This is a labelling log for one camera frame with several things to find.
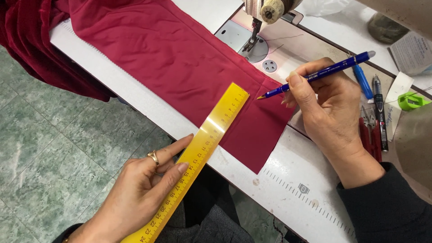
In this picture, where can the metal presser foot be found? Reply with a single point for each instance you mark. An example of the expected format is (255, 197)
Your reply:
(252, 38)

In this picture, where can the person's dark clothing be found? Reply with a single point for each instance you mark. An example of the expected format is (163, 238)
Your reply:
(209, 226)

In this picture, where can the red satin fabric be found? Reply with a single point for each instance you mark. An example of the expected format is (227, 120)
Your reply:
(168, 57)

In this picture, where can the black pen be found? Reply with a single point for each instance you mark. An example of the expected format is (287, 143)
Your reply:
(379, 111)

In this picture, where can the dark green round object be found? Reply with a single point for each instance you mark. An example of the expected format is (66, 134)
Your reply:
(386, 28)

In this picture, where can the white paper slip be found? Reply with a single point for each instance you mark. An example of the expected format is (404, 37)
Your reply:
(400, 86)

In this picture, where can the dark blue pen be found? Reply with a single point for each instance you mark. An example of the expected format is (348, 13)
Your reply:
(341, 65)

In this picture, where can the dark red velvet fabric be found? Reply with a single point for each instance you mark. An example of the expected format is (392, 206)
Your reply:
(33, 40)

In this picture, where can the person's left hand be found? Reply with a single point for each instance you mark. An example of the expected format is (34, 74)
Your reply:
(131, 192)

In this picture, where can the person's right hand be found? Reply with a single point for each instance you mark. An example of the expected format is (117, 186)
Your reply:
(334, 108)

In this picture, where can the red thread snips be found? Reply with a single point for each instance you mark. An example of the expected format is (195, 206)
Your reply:
(370, 138)

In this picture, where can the metal needle plate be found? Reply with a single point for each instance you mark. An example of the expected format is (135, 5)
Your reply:
(233, 35)

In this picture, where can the green plastic tool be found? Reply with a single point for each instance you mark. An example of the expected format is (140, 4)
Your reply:
(410, 101)

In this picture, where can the printed paper booklet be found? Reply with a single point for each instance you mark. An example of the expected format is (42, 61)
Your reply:
(411, 54)

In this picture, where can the yellow ruler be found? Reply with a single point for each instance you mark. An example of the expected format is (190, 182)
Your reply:
(216, 125)

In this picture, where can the light blue capped pen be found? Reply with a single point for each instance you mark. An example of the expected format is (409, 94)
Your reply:
(362, 81)

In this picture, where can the beige sewing machine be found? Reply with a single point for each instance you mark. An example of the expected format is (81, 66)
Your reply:
(270, 10)

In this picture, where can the beige cloth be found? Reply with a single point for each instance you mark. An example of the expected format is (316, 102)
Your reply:
(415, 145)

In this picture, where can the white plastic bag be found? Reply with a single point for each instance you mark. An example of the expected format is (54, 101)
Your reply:
(320, 6)

